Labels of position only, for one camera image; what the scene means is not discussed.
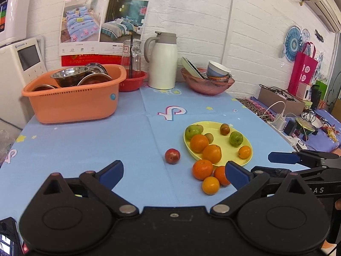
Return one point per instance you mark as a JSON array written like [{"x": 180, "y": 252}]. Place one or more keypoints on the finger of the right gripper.
[{"x": 284, "y": 158}]

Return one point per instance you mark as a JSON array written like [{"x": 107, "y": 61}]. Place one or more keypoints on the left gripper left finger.
[{"x": 101, "y": 184}]

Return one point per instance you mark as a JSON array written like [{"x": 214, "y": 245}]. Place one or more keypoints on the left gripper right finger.
[{"x": 248, "y": 187}]

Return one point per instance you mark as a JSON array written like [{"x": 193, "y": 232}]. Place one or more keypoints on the large orange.
[{"x": 219, "y": 174}]

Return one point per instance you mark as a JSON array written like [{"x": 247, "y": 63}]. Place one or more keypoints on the brown kiwi front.
[{"x": 209, "y": 137}]

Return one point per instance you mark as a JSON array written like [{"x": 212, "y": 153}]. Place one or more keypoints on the brown kiwi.
[
  {"x": 200, "y": 127},
  {"x": 209, "y": 137}
]

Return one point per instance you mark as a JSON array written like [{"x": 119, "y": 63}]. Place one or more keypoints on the white power strip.
[{"x": 295, "y": 142}]

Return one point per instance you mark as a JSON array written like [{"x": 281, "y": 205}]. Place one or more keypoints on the small orange right on plate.
[{"x": 244, "y": 152}]

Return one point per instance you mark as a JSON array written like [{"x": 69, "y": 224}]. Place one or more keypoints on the yellow plastic plate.
[{"x": 229, "y": 152}]

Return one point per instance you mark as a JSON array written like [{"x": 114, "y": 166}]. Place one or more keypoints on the yellow orange on table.
[{"x": 210, "y": 185}]

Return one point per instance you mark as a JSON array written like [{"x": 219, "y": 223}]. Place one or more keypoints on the orange front on plate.
[{"x": 212, "y": 153}]

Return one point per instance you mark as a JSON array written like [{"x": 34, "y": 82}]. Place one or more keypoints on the green apple right on plate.
[{"x": 235, "y": 139}]

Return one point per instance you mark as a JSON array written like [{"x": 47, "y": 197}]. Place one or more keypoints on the green apple on plate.
[
  {"x": 235, "y": 139},
  {"x": 191, "y": 131}
]

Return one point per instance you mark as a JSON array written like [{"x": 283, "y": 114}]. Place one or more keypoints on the orange on table rear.
[{"x": 202, "y": 169}]

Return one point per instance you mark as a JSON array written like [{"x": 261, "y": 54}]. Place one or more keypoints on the cardboard box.
[{"x": 280, "y": 103}]

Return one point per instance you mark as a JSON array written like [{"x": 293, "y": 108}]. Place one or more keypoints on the small dark red fruit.
[{"x": 224, "y": 129}]

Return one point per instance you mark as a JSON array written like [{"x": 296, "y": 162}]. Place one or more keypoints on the orange rear on plate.
[{"x": 198, "y": 143}]

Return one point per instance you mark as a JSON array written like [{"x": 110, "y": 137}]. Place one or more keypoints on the red apple on table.
[{"x": 172, "y": 156}]

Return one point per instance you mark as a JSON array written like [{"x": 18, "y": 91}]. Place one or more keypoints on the green apple left on plate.
[{"x": 191, "y": 131}]

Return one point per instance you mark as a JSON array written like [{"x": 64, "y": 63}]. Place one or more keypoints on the orange plastic basin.
[{"x": 76, "y": 103}]

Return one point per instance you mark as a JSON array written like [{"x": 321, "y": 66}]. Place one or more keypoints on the red gift bag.
[{"x": 304, "y": 68}]

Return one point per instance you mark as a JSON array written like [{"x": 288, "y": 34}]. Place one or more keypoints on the pink glass bowl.
[{"x": 204, "y": 86}]

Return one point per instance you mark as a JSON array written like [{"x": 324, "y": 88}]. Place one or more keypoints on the red plastic basket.
[{"x": 133, "y": 83}]

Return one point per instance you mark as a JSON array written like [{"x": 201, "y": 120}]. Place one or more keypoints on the steel bowl in basin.
[{"x": 71, "y": 76}]

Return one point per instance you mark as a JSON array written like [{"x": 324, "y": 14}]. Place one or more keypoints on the blue paper fan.
[{"x": 293, "y": 43}]

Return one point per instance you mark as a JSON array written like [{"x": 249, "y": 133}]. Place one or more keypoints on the white blue ceramic bowl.
[{"x": 217, "y": 70}]

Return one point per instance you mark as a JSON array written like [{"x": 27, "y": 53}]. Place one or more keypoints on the clear glass bottles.
[{"x": 131, "y": 58}]

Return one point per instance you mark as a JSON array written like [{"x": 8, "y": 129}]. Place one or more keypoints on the white dish in bowl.
[{"x": 191, "y": 69}]

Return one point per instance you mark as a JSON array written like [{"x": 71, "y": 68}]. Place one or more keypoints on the white thermos jug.
[{"x": 161, "y": 52}]

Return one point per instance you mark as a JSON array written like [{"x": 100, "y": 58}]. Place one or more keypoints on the white appliance with screen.
[{"x": 21, "y": 63}]

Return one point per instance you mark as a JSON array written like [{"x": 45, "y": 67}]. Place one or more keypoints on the air conditioner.
[{"x": 328, "y": 12}]

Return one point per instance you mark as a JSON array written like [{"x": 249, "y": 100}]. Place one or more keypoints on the white water purifier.
[{"x": 14, "y": 16}]

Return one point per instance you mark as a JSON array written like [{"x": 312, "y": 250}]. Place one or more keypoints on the bedding wall poster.
[{"x": 93, "y": 31}]

